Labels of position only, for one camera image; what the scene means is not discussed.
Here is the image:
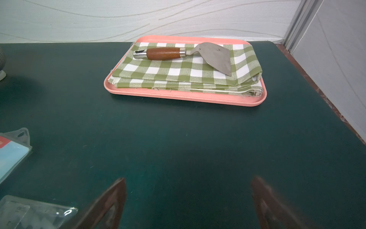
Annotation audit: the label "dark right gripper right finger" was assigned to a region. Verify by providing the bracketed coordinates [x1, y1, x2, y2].
[251, 176, 307, 229]

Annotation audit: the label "blue printed ruler set card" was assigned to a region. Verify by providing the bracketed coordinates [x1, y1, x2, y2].
[1, 127, 32, 183]

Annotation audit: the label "green white checkered cloth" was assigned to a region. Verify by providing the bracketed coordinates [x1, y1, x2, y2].
[108, 43, 264, 97]

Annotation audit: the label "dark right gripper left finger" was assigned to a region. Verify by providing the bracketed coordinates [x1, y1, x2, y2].
[61, 178, 127, 229]

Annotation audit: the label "pink plastic tray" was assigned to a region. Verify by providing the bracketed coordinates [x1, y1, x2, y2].
[104, 35, 267, 107]

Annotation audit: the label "wooden handled metal scraper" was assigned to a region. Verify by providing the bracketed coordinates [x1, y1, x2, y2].
[133, 42, 232, 76]

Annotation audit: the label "purple striped bowl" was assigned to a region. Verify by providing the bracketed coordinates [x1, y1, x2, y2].
[0, 48, 7, 80]

